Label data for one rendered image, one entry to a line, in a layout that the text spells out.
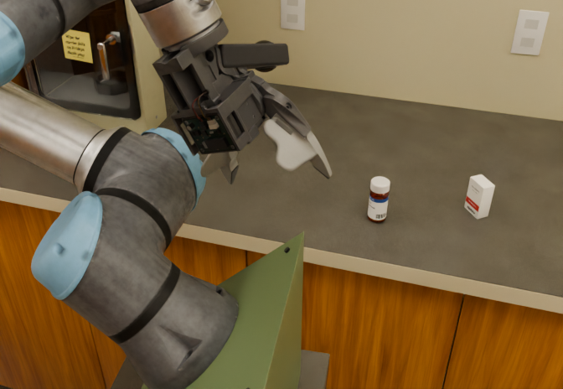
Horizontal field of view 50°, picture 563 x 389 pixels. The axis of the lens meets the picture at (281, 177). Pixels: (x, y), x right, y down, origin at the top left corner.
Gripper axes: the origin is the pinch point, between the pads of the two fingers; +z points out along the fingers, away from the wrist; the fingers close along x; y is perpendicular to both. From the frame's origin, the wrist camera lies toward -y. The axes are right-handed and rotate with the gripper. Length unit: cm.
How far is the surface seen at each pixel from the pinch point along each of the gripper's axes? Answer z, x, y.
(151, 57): -2, -72, -52
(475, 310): 57, -1, -32
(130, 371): 24.3, -33.7, 15.3
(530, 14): 29, 1, -106
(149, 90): 5, -74, -48
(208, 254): 34, -51, -21
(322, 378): 36.6, -9.8, 2.2
